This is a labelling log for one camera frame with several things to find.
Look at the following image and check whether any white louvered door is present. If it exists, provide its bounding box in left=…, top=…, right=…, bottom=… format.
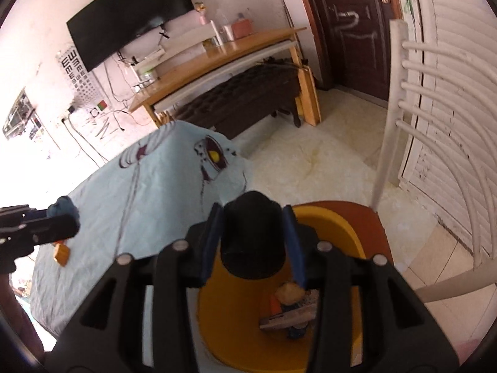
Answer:
left=400, top=0, right=497, bottom=265

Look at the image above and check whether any terracotta box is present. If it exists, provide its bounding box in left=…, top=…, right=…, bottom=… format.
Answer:
left=232, top=19, right=253, bottom=39

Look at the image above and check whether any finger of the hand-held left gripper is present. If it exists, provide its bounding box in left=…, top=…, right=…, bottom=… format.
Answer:
left=21, top=213, right=81, bottom=247
left=0, top=204, right=53, bottom=222

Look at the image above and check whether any black power cable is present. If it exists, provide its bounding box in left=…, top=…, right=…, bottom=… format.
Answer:
left=62, top=118, right=107, bottom=164

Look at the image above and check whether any person's left forearm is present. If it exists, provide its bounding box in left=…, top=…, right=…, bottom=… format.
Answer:
left=0, top=272, right=43, bottom=362

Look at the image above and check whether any yellow ball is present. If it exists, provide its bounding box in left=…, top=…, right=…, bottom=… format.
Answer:
left=275, top=282, right=305, bottom=306

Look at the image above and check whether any black television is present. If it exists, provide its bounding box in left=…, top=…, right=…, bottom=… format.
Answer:
left=66, top=0, right=195, bottom=72

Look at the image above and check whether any blue knitted cloth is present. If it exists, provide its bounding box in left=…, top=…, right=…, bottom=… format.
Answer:
left=48, top=196, right=81, bottom=219

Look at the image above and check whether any white desktop shelf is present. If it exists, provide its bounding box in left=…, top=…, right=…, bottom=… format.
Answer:
left=130, top=19, right=224, bottom=82

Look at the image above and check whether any white chair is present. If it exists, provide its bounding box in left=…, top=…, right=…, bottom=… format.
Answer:
left=371, top=19, right=497, bottom=306

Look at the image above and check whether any grey keyboard tray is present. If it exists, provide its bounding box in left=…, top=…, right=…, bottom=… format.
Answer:
left=153, top=39, right=296, bottom=111

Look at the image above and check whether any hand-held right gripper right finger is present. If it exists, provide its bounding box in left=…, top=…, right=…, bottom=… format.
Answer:
left=283, top=205, right=461, bottom=373

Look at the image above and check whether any dark tufted ottoman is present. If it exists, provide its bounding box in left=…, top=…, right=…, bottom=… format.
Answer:
left=173, top=64, right=303, bottom=140

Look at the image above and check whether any small amber block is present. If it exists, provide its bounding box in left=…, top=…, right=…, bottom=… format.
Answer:
left=53, top=242, right=71, bottom=267

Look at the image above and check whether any green and white packet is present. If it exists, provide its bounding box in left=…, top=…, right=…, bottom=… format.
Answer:
left=259, top=299, right=319, bottom=331

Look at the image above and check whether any wooden desk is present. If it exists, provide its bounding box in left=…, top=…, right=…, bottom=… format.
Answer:
left=128, top=26, right=323, bottom=129

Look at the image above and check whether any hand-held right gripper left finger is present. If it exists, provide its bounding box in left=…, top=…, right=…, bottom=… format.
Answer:
left=43, top=204, right=224, bottom=373

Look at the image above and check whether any dark brown door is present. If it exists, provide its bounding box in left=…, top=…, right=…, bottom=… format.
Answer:
left=299, top=0, right=404, bottom=104

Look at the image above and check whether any eye chart poster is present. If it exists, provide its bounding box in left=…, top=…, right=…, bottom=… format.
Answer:
left=56, top=44, right=107, bottom=111

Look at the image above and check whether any yellow bin with brown rim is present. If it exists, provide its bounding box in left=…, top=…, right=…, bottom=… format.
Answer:
left=196, top=201, right=394, bottom=373

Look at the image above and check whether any light blue printed tablecloth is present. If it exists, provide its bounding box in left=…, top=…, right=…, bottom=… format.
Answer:
left=29, top=120, right=253, bottom=338

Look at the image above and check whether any black oval disc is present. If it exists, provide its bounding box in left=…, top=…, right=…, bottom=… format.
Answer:
left=220, top=190, right=288, bottom=280

